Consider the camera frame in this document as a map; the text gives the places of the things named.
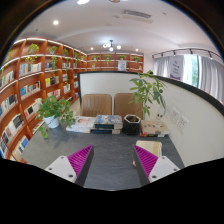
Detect red black spine book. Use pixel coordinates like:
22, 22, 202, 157
139, 131, 168, 138

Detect white sheer curtain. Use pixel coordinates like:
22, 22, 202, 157
153, 54, 224, 104

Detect white pink cover book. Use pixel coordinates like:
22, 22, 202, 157
68, 115, 97, 131

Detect clear acrylic sign card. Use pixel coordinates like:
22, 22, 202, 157
154, 104, 167, 123

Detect tan ribbed chair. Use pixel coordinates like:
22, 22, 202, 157
113, 92, 144, 120
80, 93, 113, 118

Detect orange wooden bookshelf unit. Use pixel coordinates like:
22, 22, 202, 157
0, 37, 145, 163

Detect white wall socket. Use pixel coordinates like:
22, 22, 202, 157
177, 114, 189, 134
170, 107, 180, 125

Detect black ceiling chandelier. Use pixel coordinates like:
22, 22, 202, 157
102, 39, 123, 53

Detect black track spotlights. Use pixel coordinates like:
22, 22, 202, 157
151, 48, 214, 60

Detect white purple sign board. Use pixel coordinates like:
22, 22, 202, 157
168, 55, 185, 81

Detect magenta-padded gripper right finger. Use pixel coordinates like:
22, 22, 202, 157
132, 144, 181, 187

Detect recessed ceiling downlights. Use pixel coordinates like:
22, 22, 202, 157
52, 0, 91, 26

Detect beige cover book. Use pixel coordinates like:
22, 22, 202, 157
139, 119, 171, 136

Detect thick dark cover book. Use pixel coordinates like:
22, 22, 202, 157
91, 127, 123, 135
94, 114, 124, 130

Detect small tree in black pot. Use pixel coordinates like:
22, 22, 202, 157
122, 69, 168, 137

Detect leafy plant in white pot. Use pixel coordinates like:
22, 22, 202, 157
35, 95, 76, 139

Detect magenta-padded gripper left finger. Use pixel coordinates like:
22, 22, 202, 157
44, 144, 95, 187

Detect ceiling air vent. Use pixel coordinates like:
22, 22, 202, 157
121, 9, 153, 20

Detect white flat book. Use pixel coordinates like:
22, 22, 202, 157
65, 125, 93, 134

